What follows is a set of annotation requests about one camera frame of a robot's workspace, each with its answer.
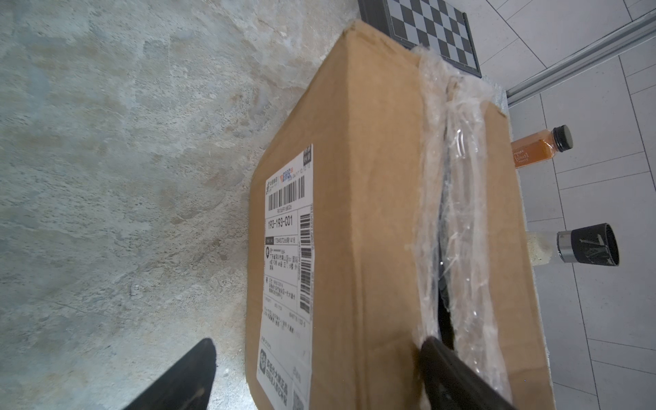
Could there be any orange spice bottle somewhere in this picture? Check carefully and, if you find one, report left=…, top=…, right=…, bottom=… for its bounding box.
left=512, top=125, right=573, bottom=168

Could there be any brown cardboard express box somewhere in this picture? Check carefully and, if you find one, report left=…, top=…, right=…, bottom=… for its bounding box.
left=245, top=20, right=555, bottom=409

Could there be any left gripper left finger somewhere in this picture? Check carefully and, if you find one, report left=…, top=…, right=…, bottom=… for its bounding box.
left=125, top=338, right=216, bottom=410

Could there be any white spice jar black lid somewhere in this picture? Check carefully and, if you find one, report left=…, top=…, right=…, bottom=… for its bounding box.
left=526, top=223, right=620, bottom=267

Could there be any black white chessboard box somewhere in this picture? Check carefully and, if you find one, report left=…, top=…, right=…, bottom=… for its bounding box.
left=358, top=0, right=482, bottom=78

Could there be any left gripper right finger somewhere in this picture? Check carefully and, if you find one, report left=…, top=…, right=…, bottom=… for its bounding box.
left=420, top=336, right=514, bottom=410

